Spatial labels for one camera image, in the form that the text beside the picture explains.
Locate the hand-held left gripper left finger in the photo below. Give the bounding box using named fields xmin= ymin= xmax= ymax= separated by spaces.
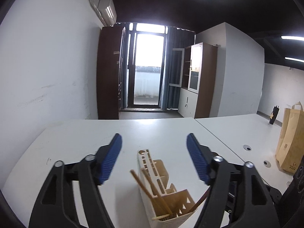
xmin=28 ymin=133 xmax=123 ymax=228

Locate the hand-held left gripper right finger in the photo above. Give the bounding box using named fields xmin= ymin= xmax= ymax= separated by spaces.
xmin=186 ymin=133 xmax=281 ymax=228

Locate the cream slotted utensil holder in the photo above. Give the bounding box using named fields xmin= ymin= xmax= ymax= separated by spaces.
xmin=136 ymin=149 xmax=198 ymax=228

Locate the reddish brown chopstick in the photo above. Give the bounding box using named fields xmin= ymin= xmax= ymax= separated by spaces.
xmin=189 ymin=189 xmax=210 ymax=212

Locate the brown and white cabinet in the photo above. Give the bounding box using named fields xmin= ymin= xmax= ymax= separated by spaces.
xmin=169 ymin=42 xmax=218 ymax=119

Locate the dark brown wardrobe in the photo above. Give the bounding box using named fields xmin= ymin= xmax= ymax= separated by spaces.
xmin=96 ymin=26 xmax=126 ymax=120

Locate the small black bag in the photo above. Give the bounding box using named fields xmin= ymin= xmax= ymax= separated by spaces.
xmin=268 ymin=105 xmax=280 ymax=125

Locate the glass balcony door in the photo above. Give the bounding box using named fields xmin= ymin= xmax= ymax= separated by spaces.
xmin=127 ymin=23 xmax=167 ymax=110

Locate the brown paper bag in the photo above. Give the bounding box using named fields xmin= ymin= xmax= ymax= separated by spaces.
xmin=275 ymin=101 xmax=304 ymax=175

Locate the dark blue curtain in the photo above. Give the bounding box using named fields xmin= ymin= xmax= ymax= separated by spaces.
xmin=159 ymin=27 xmax=196 ymax=110

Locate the white wall air conditioner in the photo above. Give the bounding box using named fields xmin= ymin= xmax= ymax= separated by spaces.
xmin=97 ymin=0 xmax=117 ymax=26

